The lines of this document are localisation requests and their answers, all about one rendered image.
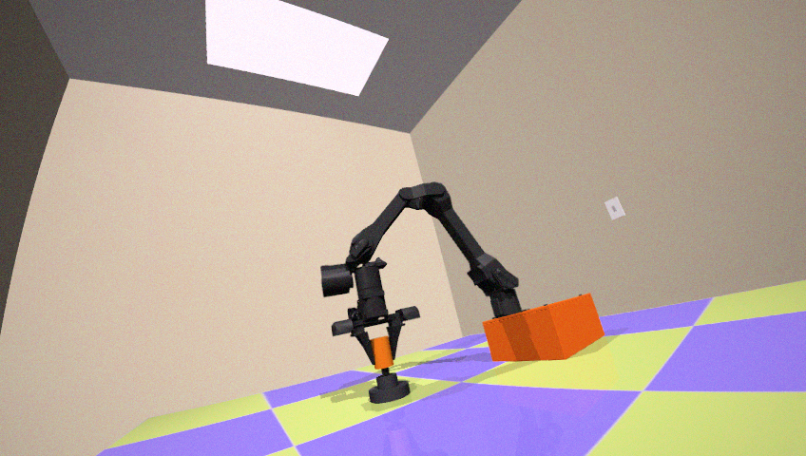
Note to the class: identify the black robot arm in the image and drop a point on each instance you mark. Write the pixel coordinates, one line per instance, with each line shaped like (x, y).
(485, 271)

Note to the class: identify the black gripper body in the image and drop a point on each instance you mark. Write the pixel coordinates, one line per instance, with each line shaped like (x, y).
(372, 305)

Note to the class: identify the grey round pedestal with dark shaft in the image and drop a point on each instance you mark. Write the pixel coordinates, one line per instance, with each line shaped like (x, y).
(388, 388)

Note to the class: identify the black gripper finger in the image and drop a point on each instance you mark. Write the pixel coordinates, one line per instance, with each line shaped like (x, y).
(393, 334)
(364, 340)

